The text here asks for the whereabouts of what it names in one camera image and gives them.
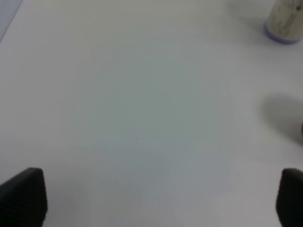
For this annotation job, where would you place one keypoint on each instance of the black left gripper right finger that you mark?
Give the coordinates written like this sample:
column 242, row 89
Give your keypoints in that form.
column 289, row 202

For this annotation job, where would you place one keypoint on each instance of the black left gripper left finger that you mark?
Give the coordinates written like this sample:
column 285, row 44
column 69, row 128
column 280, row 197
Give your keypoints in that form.
column 23, row 199

